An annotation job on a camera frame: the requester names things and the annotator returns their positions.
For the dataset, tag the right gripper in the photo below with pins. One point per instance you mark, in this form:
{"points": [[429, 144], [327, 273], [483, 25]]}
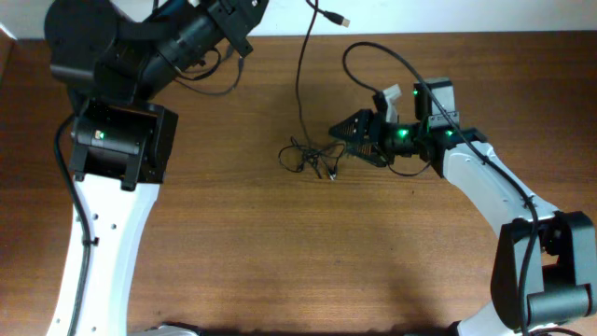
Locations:
{"points": [[364, 121]]}

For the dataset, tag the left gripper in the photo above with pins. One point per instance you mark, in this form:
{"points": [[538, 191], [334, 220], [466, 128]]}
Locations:
{"points": [[233, 18]]}

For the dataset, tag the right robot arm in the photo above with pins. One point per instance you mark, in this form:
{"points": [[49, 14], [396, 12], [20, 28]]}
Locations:
{"points": [[544, 272]]}

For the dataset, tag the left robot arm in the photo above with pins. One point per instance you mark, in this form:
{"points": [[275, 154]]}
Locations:
{"points": [[113, 67]]}

